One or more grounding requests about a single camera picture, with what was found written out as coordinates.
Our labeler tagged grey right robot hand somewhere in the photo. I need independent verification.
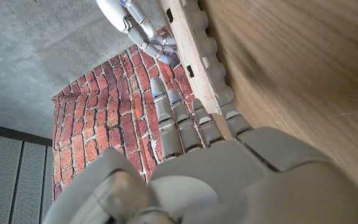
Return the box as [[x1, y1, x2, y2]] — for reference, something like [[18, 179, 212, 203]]
[[94, 0, 178, 65]]

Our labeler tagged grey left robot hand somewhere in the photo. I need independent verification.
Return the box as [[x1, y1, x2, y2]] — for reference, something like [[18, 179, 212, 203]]
[[42, 77, 358, 224]]

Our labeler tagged grey cardboard egg carton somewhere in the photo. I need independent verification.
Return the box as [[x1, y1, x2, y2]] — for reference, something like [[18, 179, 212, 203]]
[[158, 0, 236, 115]]

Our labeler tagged red brick printed backdrop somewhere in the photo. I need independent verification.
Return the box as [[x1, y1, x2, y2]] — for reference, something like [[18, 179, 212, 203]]
[[51, 27, 200, 203]]

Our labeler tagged grey perforated panel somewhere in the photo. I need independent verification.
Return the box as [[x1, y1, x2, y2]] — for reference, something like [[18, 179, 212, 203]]
[[0, 131, 55, 224]]

